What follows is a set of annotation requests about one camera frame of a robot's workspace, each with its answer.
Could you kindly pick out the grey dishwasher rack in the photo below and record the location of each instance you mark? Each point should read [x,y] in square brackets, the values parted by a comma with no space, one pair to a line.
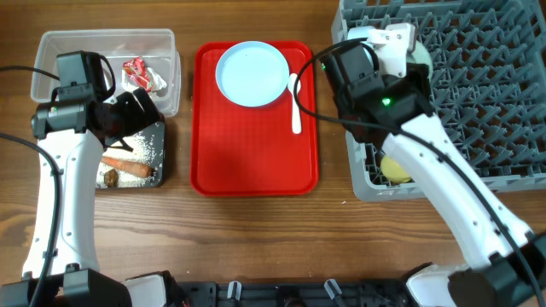
[488,79]

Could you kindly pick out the carrot piece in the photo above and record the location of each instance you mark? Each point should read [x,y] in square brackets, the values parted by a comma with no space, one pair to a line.
[134,168]

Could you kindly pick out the light blue rice bowl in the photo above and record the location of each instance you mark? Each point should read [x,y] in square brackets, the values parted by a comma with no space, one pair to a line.
[365,34]

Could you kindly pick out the white tissue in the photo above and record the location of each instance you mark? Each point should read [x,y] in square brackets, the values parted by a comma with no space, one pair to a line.
[157,83]

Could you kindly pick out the white plastic spoon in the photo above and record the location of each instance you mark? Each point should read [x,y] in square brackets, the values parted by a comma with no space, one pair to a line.
[294,88]

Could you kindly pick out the red serving tray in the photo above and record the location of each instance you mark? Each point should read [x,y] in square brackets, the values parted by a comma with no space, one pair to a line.
[242,151]

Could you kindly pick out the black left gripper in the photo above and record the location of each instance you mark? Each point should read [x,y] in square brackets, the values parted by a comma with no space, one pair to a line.
[137,119]

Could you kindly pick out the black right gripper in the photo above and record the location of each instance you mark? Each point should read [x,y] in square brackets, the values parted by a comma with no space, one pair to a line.
[415,75]

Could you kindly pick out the brown food scrap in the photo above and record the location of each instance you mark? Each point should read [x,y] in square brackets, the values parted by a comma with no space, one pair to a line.
[111,178]

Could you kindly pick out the yellow plastic cup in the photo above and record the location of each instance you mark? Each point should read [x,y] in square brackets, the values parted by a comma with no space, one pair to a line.
[393,171]

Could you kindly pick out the light blue plate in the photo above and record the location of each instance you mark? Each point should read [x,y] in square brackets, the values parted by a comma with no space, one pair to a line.
[252,74]

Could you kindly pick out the cooked white rice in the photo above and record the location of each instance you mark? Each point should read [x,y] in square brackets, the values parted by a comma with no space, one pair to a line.
[145,149]

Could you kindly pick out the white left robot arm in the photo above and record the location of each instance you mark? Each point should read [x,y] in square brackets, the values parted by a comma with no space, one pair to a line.
[62,268]

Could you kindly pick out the clear plastic bin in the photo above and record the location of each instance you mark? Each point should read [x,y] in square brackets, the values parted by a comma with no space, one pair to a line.
[157,48]

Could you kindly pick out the red snack wrapper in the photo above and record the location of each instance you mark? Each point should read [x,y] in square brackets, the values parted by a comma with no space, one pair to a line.
[135,75]

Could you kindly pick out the mint green bowl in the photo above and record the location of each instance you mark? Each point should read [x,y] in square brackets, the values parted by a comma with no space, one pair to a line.
[420,55]

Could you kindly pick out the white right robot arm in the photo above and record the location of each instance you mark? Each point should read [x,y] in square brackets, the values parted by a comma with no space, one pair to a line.
[504,260]

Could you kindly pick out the black plastic tray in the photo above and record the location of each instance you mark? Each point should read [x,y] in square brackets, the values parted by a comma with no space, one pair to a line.
[158,149]

